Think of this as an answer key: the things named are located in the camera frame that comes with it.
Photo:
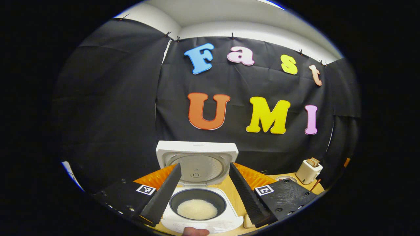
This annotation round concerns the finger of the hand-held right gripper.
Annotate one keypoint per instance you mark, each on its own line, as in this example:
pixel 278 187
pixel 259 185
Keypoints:
pixel 347 162

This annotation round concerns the computer monitor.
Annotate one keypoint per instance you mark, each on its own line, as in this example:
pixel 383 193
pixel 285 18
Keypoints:
pixel 70 173

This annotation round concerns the white rice cooker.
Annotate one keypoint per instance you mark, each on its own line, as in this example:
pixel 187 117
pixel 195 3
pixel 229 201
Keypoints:
pixel 197 154

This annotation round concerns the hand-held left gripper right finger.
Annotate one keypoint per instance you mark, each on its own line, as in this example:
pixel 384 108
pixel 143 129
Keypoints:
pixel 246 193

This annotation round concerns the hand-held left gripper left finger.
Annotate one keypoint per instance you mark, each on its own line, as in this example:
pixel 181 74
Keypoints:
pixel 164 193

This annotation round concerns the beige rice box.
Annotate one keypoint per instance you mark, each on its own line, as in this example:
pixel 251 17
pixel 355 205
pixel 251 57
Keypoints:
pixel 248 223

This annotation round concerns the white rice heap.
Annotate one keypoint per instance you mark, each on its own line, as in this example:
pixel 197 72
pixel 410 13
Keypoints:
pixel 197 209

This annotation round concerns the toasted bread slice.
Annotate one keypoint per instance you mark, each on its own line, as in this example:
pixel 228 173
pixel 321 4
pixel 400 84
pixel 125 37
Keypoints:
pixel 316 161
pixel 310 162

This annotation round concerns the brown wooden spoon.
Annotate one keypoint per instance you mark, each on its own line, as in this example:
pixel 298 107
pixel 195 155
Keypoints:
pixel 315 185

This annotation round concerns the white round plate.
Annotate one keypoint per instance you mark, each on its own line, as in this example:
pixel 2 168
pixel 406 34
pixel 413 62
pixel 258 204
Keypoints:
pixel 285 178

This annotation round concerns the white toaster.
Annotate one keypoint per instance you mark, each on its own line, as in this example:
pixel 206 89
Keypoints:
pixel 306 173

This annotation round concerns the black backdrop cloth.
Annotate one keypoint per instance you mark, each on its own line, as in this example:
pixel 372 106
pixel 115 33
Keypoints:
pixel 115 108

